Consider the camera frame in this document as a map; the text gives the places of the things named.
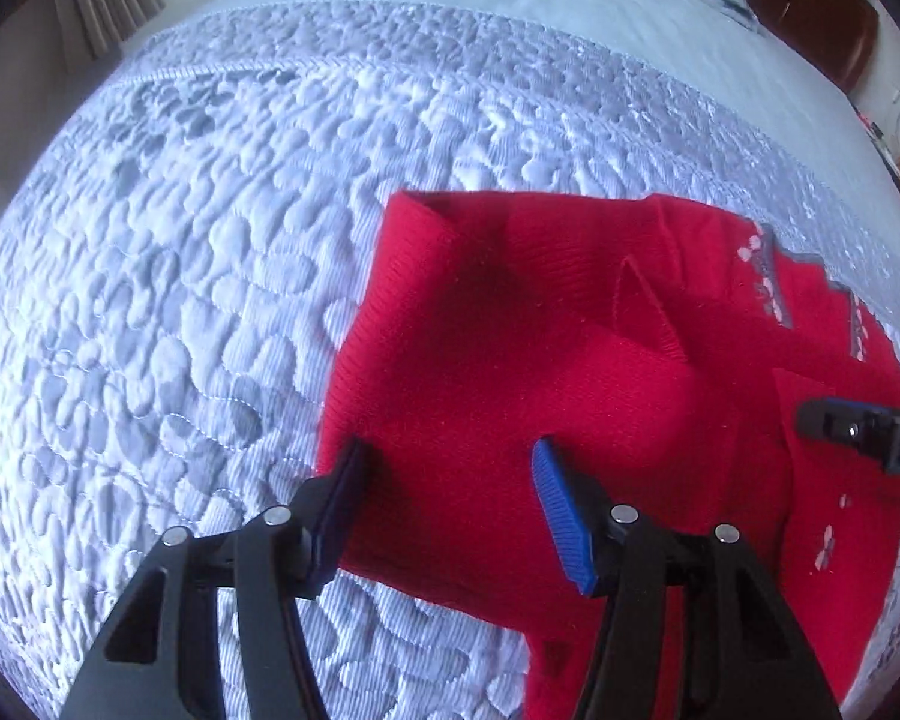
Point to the red knit sweater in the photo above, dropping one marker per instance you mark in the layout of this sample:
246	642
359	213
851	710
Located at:
510	330

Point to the grey quilted bedspread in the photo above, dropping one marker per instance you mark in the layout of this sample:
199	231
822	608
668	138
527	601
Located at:
195	277

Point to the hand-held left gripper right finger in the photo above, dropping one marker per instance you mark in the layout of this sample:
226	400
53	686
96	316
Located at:
559	499

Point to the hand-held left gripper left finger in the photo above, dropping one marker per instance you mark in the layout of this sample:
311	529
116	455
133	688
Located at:
343	499

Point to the brown wooden headboard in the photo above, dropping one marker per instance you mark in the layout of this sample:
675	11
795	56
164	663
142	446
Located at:
810	0

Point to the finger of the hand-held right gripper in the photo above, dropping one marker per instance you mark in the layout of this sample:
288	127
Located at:
840	424

